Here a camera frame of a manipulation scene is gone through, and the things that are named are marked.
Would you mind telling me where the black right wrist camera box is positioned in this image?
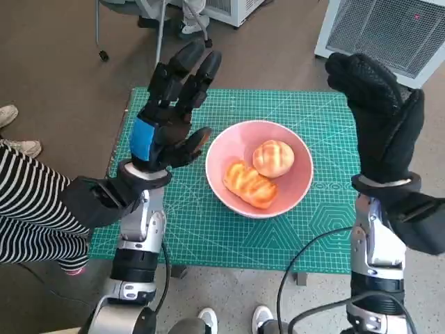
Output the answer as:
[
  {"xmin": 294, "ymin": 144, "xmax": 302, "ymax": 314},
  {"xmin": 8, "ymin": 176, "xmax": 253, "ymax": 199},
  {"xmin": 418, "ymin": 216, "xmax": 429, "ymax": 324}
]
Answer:
[{"xmin": 385, "ymin": 191, "xmax": 445, "ymax": 257}]

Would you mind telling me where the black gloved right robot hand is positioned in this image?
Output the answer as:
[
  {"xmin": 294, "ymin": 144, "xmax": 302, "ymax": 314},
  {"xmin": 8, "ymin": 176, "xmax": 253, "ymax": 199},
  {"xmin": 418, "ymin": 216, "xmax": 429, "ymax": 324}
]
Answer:
[{"xmin": 323, "ymin": 51, "xmax": 426, "ymax": 184}]

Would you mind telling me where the person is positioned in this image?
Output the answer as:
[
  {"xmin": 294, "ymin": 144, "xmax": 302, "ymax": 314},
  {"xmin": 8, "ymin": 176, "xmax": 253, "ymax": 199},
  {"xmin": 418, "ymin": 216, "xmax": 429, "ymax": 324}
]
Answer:
[
  {"xmin": 0, "ymin": 104, "xmax": 42, "ymax": 158},
  {"xmin": 179, "ymin": 0, "xmax": 211, "ymax": 35},
  {"xmin": 170, "ymin": 305, "xmax": 293, "ymax": 334},
  {"xmin": 0, "ymin": 138, "xmax": 92, "ymax": 278}
]

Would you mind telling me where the round toy bread bun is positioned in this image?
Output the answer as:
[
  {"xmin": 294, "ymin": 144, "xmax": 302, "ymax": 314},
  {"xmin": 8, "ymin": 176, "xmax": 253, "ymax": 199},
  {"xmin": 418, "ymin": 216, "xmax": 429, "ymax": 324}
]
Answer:
[{"xmin": 252, "ymin": 139, "xmax": 296, "ymax": 180}]

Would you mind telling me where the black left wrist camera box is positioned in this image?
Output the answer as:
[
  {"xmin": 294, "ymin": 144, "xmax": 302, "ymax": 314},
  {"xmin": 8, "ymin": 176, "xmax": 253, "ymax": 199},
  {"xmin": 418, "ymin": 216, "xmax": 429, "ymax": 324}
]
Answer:
[{"xmin": 62, "ymin": 175, "xmax": 140, "ymax": 230}]

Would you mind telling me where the black looped right arm cable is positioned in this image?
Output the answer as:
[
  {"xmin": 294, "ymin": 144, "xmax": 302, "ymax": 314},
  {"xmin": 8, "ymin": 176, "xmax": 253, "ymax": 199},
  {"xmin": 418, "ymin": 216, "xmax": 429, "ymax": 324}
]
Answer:
[{"xmin": 288, "ymin": 291, "xmax": 414, "ymax": 334}]

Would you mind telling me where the long striped toy bread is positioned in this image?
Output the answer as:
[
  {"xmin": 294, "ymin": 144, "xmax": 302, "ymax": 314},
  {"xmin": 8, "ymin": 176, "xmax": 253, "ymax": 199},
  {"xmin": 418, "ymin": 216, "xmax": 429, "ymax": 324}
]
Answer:
[{"xmin": 222, "ymin": 160, "xmax": 279, "ymax": 209}]

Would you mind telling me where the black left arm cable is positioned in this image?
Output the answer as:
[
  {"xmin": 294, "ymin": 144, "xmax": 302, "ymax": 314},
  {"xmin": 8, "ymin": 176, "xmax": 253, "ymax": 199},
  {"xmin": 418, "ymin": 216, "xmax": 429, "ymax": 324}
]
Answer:
[{"xmin": 152, "ymin": 241, "xmax": 172, "ymax": 314}]

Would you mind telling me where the white glass-front cabinet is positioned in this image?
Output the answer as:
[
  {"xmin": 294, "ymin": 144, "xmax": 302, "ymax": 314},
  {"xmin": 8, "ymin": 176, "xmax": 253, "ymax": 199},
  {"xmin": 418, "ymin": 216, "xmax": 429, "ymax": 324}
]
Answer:
[{"xmin": 200, "ymin": 0, "xmax": 265, "ymax": 28}]

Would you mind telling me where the grey office chair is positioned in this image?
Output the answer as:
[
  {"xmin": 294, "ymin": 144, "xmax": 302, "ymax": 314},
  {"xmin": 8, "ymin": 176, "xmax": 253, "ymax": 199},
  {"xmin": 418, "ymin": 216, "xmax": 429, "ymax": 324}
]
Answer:
[{"xmin": 93, "ymin": 0, "xmax": 213, "ymax": 74}]

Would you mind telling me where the white cabinet with mesh grille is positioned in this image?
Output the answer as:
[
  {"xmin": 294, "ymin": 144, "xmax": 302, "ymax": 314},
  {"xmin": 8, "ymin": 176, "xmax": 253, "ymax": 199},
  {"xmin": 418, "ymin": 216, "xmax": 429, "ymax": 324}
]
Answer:
[{"xmin": 314, "ymin": 0, "xmax": 445, "ymax": 90}]

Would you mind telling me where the green cutting mat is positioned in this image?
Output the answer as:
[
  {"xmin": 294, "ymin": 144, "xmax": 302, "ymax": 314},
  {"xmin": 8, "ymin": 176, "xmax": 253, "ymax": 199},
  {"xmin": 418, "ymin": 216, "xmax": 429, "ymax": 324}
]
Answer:
[{"xmin": 86, "ymin": 86, "xmax": 359, "ymax": 276}]

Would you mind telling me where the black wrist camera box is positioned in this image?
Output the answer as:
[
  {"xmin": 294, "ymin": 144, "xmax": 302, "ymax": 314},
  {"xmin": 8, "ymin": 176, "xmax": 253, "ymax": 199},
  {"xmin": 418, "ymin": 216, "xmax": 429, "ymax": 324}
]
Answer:
[
  {"xmin": 62, "ymin": 175, "xmax": 140, "ymax": 230},
  {"xmin": 385, "ymin": 191, "xmax": 445, "ymax": 257}
]

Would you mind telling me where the pink bowl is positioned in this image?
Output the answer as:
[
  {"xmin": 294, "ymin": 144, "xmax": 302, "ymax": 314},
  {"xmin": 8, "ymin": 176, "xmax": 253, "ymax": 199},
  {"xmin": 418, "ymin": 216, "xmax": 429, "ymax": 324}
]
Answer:
[{"xmin": 204, "ymin": 120, "xmax": 314, "ymax": 219}]

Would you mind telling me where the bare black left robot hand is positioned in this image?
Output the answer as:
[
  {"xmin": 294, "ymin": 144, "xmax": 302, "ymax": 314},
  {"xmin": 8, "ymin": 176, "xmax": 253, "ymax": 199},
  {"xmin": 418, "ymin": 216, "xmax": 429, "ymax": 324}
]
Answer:
[{"xmin": 127, "ymin": 40, "xmax": 223, "ymax": 172}]

